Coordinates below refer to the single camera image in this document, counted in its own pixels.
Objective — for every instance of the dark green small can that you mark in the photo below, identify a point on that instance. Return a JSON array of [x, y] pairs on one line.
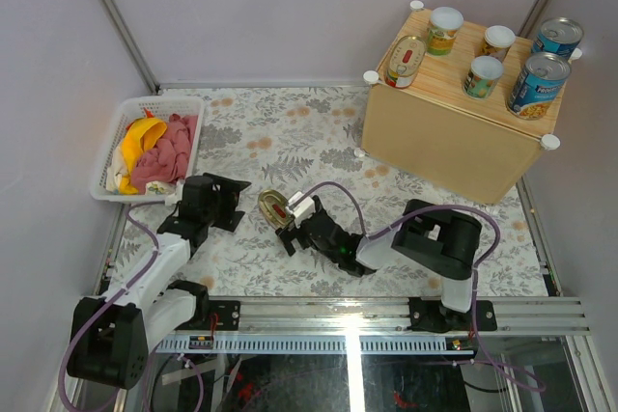
[[484, 73]]

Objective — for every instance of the pink cloth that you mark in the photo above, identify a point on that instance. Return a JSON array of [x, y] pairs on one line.
[[168, 159]]

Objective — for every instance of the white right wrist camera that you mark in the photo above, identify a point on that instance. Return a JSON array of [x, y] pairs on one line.
[[300, 207]]

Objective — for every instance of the aluminium frame rail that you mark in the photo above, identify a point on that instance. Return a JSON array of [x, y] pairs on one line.
[[306, 324]]

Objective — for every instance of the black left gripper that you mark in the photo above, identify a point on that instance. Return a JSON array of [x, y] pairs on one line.
[[230, 195]]

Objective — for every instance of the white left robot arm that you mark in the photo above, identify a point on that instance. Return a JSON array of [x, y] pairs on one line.
[[112, 335]]

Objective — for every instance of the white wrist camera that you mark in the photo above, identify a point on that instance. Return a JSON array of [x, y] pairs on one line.
[[300, 207], [176, 196]]

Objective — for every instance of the white patterned cloth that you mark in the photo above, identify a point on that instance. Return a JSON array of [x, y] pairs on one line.
[[143, 180]]

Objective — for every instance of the blue soup can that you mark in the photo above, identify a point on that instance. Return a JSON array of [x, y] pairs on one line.
[[559, 36], [541, 79]]

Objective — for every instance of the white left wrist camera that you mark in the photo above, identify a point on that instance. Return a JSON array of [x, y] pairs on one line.
[[176, 196]]

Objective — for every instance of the wooden cube cabinet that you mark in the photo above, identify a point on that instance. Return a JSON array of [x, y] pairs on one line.
[[475, 148]]

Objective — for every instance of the yellow jar white lid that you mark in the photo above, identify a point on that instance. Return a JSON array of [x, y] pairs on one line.
[[497, 42]]

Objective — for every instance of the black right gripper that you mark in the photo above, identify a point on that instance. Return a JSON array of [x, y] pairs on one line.
[[289, 234]]

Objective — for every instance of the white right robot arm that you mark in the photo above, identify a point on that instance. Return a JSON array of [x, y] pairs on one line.
[[442, 240]]

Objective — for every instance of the yellow cloth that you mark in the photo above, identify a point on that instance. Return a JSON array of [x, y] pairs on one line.
[[141, 136]]

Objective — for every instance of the gold oval fish tin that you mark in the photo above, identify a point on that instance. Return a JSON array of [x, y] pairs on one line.
[[404, 61]]

